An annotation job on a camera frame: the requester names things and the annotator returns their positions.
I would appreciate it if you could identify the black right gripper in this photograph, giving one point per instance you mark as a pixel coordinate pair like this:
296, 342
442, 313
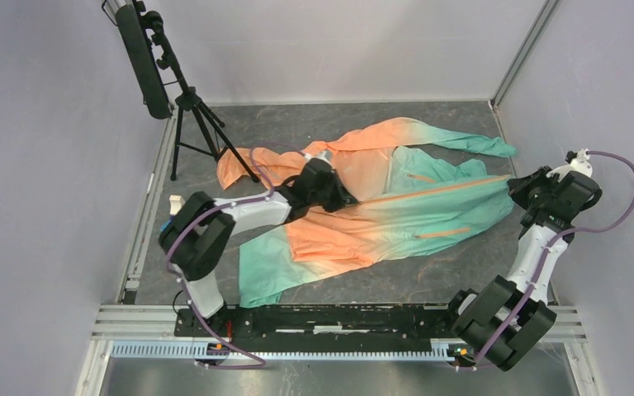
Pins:
519, 187

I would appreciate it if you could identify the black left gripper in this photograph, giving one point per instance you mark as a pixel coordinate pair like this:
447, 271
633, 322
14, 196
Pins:
342, 197

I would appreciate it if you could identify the orange and teal jacket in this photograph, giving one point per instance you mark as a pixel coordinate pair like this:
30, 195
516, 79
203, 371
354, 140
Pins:
420, 189

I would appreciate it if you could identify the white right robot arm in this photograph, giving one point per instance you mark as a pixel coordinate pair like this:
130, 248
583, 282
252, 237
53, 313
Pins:
505, 320

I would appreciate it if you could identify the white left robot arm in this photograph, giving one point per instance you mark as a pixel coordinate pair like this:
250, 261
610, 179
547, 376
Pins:
196, 235

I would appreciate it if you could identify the white wooden block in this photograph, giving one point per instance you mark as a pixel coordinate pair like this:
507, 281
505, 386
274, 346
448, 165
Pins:
176, 202

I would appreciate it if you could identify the blue wooden block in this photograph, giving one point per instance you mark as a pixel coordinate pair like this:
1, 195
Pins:
164, 225

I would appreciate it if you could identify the black light panel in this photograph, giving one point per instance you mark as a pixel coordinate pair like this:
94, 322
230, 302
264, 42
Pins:
138, 48

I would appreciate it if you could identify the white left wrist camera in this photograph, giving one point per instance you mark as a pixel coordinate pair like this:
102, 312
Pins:
324, 156

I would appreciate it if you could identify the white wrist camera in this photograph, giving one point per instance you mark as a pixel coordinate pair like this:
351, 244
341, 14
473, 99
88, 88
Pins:
324, 156
575, 162

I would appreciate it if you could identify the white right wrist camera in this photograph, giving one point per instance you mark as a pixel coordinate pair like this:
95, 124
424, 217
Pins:
575, 162

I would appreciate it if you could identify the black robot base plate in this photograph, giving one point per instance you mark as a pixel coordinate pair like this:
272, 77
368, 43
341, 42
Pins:
317, 328

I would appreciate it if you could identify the aluminium frame rail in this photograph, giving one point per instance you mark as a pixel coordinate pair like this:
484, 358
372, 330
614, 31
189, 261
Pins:
143, 230

